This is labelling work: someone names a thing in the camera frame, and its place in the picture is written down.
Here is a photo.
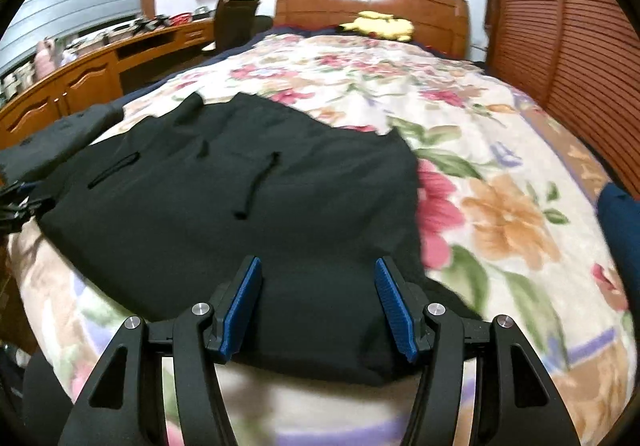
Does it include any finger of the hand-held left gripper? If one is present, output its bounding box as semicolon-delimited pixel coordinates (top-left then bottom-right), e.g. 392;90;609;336
0;180;53;233

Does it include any dark blue cloth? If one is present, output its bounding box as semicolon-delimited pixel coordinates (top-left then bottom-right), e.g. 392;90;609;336
597;181;640;287

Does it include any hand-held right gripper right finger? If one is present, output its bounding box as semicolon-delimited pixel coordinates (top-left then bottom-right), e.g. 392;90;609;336
375;256;584;446

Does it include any wooden slatted wardrobe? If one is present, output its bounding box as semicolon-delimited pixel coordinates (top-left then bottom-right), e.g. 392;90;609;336
486;0;640;187

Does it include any pink bottle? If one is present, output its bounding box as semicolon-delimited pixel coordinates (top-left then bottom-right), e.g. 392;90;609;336
35;40;57;77

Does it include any wooden desk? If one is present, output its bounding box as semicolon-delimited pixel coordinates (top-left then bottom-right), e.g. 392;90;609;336
0;18;217;149

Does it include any black device on desk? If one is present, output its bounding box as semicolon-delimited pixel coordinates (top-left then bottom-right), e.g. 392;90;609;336
127;16;170;32

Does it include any floral blanket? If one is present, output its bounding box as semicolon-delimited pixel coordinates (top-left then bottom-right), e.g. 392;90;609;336
7;32;639;446

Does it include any black button coat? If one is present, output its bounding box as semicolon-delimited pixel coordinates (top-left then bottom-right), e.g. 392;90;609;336
0;92;483;388

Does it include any dark blue bedsheet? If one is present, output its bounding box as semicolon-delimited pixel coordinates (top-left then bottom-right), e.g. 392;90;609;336
119;26;341;102

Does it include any yellow plush toy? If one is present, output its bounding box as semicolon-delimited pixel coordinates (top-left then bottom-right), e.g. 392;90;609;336
336;10;415;43

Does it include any wooden bed headboard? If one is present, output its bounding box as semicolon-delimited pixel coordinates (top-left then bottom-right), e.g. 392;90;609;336
274;0;471;61

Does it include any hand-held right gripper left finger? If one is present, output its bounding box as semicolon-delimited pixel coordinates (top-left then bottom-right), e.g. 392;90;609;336
57;256;264;446

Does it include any dark wooden chair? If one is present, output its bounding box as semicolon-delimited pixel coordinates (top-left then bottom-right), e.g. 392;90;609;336
202;0;261;56

